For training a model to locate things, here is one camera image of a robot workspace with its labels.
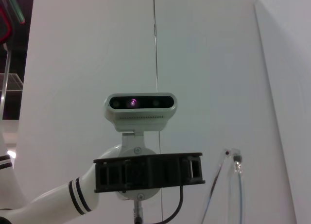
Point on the clear white glasses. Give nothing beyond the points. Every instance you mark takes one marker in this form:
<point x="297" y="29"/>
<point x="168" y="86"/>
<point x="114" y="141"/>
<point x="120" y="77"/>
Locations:
<point x="236" y="158"/>

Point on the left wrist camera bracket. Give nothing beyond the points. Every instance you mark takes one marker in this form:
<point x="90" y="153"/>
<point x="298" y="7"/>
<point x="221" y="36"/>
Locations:
<point x="132" y="142"/>

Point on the silver metal pole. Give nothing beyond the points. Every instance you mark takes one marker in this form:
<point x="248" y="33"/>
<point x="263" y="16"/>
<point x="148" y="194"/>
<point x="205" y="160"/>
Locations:
<point x="7" y="71"/>

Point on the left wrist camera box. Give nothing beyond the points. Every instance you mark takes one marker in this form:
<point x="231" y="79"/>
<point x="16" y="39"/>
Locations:
<point x="141" y="122"/>

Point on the green overhead beam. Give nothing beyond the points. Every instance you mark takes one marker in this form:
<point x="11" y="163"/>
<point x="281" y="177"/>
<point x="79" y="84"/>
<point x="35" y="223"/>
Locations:
<point x="19" y="10"/>

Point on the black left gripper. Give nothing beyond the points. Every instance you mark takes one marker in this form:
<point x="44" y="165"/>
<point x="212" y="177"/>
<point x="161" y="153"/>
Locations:
<point x="153" y="170"/>

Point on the black red robot head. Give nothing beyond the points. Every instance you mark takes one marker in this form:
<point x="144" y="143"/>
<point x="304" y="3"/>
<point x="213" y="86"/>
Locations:
<point x="9" y="30"/>

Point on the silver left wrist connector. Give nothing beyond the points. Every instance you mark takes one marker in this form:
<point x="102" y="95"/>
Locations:
<point x="138" y="211"/>

